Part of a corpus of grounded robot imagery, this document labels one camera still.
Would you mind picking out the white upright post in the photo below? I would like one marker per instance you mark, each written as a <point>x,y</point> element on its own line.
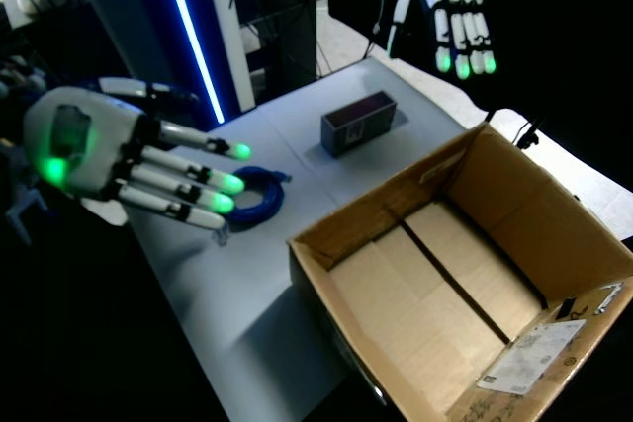
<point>227,22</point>

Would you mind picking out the small dark rectangular box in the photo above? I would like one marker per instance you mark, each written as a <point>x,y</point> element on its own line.
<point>356,133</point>

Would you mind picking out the black metal rack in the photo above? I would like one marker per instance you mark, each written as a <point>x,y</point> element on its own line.
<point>284,46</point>

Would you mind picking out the open cardboard box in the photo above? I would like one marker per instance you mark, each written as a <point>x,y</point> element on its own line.
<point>420,303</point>

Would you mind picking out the blue light strip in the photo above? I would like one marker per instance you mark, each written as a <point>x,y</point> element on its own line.
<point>193,41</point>

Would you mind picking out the black tripod stand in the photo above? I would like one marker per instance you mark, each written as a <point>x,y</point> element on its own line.
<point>528,133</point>

